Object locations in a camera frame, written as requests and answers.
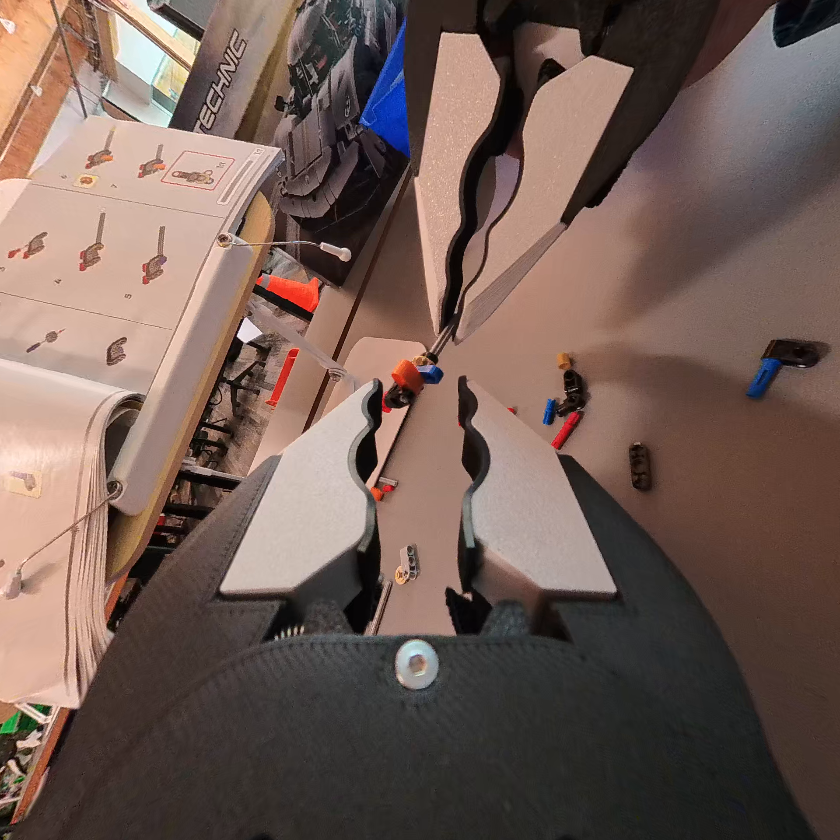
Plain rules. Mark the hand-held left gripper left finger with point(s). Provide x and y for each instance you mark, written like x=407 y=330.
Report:
x=302 y=505

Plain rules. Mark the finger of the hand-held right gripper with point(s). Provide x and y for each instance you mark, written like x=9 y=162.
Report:
x=446 y=164
x=558 y=190

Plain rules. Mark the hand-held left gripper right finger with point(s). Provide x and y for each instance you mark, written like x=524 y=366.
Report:
x=535 y=512

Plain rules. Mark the small lego axle assembly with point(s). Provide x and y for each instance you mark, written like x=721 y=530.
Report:
x=407 y=375

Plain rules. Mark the thick red lego pin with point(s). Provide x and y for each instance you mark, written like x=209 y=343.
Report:
x=565 y=430

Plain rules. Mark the short blue lego pin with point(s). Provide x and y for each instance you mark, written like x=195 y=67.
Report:
x=548 y=411

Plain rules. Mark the black lego liftarm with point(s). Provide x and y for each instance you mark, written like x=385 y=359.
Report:
x=640 y=466

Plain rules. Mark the grey lego connector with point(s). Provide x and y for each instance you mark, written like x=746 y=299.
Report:
x=408 y=562

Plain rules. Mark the black lego connector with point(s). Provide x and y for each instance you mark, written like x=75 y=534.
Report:
x=572 y=388

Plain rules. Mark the dark lego set box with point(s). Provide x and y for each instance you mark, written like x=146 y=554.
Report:
x=315 y=131

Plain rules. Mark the open lego instruction booklet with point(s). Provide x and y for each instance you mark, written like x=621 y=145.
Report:
x=85 y=262

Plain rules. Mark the pile of lego parts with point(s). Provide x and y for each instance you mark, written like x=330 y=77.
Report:
x=19 y=748

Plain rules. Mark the person's right hand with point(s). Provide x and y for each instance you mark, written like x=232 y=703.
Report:
x=728 y=33

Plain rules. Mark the blue bag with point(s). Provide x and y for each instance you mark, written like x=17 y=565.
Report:
x=390 y=98

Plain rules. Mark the orange plastic bar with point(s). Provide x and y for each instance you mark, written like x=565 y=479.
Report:
x=283 y=377

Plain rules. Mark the orange plastic part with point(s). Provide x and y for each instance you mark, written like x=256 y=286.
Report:
x=292 y=292

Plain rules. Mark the blue pin with black connector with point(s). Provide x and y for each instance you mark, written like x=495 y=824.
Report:
x=761 y=379

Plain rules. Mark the glass case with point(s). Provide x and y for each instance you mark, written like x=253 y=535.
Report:
x=151 y=72

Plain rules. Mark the pale flat base plate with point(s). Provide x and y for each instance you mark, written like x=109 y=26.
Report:
x=377 y=358

